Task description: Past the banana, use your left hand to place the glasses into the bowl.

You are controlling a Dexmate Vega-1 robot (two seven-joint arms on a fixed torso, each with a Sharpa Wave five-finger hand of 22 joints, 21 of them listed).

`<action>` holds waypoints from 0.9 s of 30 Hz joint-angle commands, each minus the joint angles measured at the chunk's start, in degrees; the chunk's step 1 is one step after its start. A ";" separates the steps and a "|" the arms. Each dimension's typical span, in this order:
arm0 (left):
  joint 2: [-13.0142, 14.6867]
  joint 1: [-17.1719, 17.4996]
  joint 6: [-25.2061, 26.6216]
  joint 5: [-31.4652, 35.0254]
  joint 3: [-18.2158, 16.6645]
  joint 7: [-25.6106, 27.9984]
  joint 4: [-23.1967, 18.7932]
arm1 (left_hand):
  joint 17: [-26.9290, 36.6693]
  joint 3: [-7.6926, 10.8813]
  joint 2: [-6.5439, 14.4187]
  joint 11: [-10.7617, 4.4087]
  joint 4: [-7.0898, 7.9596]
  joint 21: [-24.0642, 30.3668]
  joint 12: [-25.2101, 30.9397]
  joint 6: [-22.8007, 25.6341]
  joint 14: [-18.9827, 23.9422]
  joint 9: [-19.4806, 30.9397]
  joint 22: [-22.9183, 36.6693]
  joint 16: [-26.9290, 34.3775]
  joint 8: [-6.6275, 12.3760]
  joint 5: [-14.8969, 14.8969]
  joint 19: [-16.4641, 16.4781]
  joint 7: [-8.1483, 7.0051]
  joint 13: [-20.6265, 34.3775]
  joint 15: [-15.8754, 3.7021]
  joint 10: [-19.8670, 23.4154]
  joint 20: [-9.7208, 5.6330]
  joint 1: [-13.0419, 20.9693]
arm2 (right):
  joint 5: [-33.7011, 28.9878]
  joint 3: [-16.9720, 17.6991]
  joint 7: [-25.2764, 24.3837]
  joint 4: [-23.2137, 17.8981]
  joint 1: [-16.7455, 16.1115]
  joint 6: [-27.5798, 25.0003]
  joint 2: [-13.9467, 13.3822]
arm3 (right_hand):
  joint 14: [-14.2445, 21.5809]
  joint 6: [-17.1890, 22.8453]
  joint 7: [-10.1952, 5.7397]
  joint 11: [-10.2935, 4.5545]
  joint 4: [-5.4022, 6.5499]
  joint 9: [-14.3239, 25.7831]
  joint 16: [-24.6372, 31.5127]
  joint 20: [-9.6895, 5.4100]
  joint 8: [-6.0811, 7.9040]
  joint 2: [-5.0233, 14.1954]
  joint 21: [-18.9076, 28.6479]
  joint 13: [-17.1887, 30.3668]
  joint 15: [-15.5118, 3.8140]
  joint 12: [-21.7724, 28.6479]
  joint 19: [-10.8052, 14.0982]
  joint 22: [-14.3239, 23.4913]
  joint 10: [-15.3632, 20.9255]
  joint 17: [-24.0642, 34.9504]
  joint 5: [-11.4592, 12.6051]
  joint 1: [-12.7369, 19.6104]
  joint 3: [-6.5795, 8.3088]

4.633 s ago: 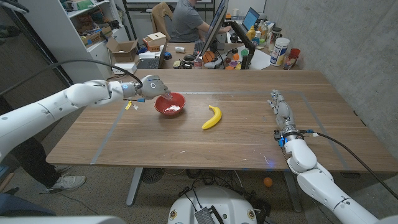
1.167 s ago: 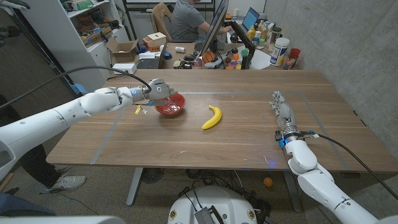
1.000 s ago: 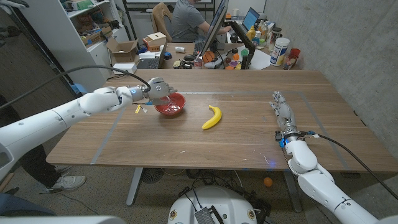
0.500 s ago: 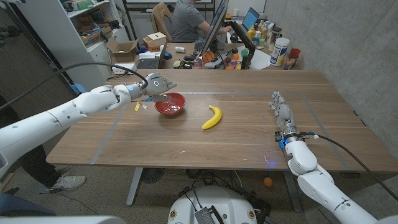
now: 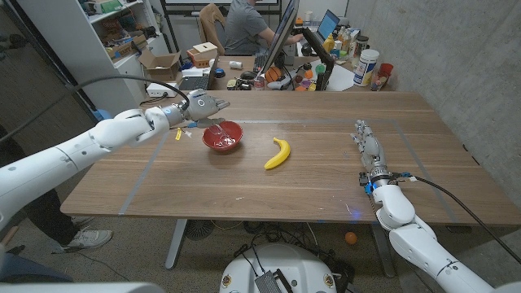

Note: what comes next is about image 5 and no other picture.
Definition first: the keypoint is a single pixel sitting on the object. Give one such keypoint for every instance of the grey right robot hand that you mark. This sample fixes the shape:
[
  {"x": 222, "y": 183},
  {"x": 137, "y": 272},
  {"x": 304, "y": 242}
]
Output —
[{"x": 371, "y": 150}]

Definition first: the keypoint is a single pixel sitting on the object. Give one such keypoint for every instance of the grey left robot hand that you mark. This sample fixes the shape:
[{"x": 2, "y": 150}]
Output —
[{"x": 201, "y": 106}]

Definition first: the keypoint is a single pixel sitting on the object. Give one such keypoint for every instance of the clear frame glasses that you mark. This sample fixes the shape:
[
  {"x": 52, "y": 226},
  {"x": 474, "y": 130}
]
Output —
[{"x": 221, "y": 136}]

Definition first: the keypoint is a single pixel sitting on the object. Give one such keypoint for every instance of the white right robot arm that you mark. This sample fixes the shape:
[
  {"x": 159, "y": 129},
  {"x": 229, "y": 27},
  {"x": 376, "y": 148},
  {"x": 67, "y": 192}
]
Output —
[{"x": 415, "y": 242}]

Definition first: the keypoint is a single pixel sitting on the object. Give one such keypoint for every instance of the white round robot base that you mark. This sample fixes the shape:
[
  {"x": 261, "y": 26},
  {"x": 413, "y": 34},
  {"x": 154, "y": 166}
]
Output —
[{"x": 285, "y": 264}]

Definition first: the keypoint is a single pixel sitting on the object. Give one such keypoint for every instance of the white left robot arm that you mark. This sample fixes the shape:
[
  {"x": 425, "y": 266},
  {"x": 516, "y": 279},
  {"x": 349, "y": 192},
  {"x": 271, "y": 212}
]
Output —
[{"x": 61, "y": 158}]

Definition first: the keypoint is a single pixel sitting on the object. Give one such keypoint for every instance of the red bowl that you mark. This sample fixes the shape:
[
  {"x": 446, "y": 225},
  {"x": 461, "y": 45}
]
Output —
[{"x": 234, "y": 130}]

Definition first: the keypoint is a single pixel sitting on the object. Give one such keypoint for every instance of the yellow banana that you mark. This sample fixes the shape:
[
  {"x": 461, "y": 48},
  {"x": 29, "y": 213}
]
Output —
[{"x": 281, "y": 156}]

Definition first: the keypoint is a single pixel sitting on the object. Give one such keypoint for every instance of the black laptop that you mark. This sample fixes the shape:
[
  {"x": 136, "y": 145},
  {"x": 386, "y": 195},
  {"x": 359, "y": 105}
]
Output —
[{"x": 197, "y": 83}]

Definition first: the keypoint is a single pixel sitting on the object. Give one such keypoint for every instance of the blue round button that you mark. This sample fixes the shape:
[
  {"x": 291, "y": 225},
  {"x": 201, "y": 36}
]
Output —
[{"x": 220, "y": 73}]

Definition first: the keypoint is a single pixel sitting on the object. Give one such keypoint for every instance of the wooden desk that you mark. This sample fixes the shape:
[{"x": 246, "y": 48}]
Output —
[{"x": 232, "y": 81}]

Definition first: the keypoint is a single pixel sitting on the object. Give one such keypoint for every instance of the white power box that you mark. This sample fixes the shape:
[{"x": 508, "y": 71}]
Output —
[{"x": 160, "y": 90}]

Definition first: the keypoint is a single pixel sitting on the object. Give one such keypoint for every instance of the wooden box orange base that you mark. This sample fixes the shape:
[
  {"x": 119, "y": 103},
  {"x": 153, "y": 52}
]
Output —
[{"x": 203, "y": 55}]

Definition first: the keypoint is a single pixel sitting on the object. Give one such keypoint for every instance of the open cardboard box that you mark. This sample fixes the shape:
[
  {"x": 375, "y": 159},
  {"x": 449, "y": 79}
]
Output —
[{"x": 160, "y": 65}]

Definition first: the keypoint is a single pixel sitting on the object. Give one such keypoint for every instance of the white paper sheet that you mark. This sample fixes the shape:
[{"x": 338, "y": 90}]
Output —
[{"x": 342, "y": 79}]

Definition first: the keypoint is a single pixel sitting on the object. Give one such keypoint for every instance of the small orange basketball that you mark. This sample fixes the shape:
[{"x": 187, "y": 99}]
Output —
[{"x": 273, "y": 75}]

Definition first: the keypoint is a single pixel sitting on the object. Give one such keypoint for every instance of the office chair brown jacket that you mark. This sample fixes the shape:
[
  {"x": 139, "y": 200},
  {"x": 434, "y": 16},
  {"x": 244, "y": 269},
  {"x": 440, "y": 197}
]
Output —
[{"x": 209, "y": 24}]

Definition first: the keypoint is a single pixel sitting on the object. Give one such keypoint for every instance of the white canister blue label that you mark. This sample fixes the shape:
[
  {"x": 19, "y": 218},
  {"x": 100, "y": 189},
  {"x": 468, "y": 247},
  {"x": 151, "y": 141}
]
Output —
[{"x": 365, "y": 67}]

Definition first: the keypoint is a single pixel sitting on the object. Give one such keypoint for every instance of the person in grey shirt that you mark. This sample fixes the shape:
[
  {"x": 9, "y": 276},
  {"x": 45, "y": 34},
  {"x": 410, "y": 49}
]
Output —
[{"x": 244, "y": 28}]

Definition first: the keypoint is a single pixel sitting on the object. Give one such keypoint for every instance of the orange ball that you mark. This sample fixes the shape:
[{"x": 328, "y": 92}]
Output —
[{"x": 351, "y": 238}]

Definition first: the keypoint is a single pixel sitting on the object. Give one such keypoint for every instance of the cardboard box with items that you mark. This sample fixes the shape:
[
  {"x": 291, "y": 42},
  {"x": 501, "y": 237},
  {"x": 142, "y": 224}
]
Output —
[{"x": 126, "y": 48}]

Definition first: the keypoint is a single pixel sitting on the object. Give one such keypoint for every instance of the jar with dark lid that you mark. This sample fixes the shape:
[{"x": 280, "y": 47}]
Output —
[{"x": 359, "y": 51}]

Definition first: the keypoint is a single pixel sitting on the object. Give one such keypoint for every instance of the black computer monitor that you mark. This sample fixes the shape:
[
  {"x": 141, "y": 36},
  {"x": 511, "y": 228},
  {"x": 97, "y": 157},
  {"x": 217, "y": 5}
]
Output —
[{"x": 281, "y": 36}]

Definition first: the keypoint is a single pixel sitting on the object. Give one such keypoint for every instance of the grey table leg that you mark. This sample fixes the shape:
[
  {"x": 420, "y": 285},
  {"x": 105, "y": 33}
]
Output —
[
  {"x": 380, "y": 256},
  {"x": 176, "y": 244}
]

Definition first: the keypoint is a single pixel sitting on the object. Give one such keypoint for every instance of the yellow bottle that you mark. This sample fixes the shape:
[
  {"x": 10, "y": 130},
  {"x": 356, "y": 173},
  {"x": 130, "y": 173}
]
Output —
[{"x": 329, "y": 44}]

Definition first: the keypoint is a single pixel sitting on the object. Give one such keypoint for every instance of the black floor fan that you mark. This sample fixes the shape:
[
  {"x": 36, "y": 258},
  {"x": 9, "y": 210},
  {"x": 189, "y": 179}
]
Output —
[{"x": 199, "y": 230}]

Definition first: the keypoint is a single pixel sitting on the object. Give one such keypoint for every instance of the laptop with blue screen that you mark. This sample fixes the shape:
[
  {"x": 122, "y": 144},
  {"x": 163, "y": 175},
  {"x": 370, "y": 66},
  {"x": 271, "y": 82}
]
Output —
[{"x": 327, "y": 24}]

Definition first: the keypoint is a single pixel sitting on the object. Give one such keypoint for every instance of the white shelf unit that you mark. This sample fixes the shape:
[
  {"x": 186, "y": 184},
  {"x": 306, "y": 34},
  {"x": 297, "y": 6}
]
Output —
[{"x": 73, "y": 40}]

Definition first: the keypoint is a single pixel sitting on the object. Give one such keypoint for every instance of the grey ribbed box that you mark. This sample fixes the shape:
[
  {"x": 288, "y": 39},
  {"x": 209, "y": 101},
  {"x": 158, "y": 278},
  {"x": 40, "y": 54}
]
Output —
[{"x": 268, "y": 282}]

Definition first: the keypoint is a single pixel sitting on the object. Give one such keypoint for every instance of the person in dark trousers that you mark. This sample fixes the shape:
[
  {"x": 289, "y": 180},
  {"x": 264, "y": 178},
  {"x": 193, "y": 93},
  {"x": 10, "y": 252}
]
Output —
[{"x": 49, "y": 224}]

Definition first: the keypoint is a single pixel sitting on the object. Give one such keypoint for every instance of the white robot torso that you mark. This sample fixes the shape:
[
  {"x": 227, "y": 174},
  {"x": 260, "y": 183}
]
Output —
[{"x": 81, "y": 288}]

